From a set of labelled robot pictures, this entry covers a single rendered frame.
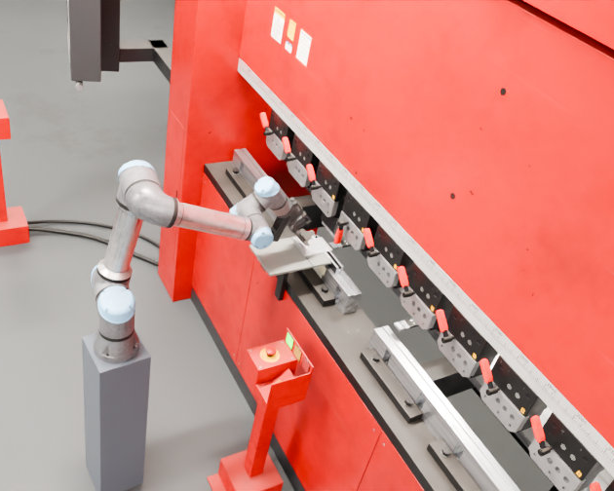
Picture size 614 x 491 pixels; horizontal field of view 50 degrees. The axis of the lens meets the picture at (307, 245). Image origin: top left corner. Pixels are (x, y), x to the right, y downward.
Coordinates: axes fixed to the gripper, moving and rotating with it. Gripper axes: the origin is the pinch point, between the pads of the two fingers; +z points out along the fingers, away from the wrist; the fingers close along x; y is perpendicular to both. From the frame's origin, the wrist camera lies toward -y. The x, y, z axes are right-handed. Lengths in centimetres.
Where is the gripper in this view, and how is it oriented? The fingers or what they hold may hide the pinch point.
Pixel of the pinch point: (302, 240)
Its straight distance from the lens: 249.8
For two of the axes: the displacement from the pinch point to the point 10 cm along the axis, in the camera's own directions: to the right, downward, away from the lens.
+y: 7.8, -6.3, -0.2
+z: 4.1, 4.9, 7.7
